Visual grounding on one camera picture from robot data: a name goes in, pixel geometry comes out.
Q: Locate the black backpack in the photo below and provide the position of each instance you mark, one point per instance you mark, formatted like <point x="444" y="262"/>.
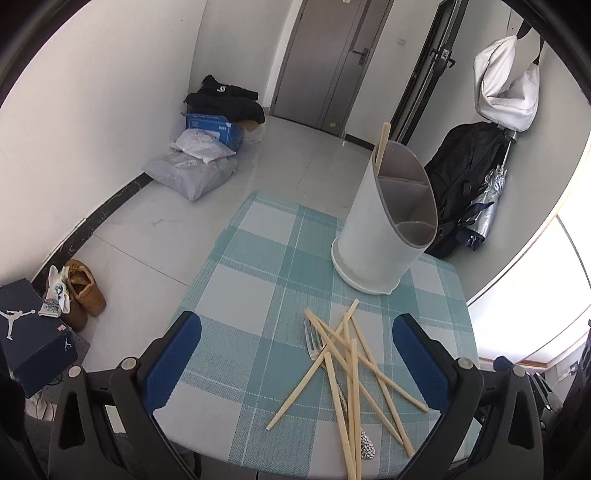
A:
<point x="461" y="184"/>

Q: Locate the white grey utensil holder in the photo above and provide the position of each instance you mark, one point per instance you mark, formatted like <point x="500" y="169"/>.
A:
<point x="374" y="240"/>

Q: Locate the grey plastic package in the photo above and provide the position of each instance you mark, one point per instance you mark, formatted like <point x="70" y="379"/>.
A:
<point x="194" y="177"/>

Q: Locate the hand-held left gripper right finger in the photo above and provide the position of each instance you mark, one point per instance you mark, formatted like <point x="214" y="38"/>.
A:
<point x="419" y="364"/>

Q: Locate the black jacket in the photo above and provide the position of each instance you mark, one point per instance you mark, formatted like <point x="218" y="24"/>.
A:
<point x="226" y="104"/>

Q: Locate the white plastic package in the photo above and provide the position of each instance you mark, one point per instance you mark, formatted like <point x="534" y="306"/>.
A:
<point x="203" y="145"/>

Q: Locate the light bamboo chopstick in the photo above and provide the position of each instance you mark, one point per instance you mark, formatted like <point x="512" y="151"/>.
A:
<point x="382" y="147"/>

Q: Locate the white hanging bag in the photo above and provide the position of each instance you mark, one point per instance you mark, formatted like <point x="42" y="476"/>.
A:
<point x="503" y="92"/>

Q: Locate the teal plaid placemat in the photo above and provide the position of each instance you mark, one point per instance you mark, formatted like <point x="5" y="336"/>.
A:
<point x="258" y="295"/>

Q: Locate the brown shoe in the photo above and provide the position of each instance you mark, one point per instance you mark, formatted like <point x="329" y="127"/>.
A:
<point x="85" y="286"/>
<point x="76" y="318"/>

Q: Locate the tan bag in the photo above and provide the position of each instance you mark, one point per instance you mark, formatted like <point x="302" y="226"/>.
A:
<point x="252" y="125"/>

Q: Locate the silver folded umbrella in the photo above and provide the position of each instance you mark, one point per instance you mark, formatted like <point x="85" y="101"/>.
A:
<point x="487" y="203"/>

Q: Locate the blue cardboard box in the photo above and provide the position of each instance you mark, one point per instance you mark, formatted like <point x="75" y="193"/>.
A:
<point x="217" y="129"/>

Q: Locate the navy shoe box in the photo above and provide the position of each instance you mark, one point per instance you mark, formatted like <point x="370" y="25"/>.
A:
<point x="27" y="332"/>

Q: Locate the grey door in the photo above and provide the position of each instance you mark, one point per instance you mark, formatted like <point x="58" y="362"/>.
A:
<point x="323" y="60"/>

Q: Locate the bunch of wooden chopsticks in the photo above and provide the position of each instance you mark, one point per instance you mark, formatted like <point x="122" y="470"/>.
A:
<point x="355" y="406"/>

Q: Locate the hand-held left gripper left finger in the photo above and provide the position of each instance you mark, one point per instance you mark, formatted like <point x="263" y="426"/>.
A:
<point x="171" y="360"/>

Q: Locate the white crumpled cloth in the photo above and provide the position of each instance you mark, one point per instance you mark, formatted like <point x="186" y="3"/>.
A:
<point x="57" y="290"/>

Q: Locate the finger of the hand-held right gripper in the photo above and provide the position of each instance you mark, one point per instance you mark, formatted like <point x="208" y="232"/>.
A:
<point x="502" y="362"/>

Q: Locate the black door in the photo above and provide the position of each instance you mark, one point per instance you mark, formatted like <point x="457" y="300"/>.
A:
<point x="418" y="92"/>

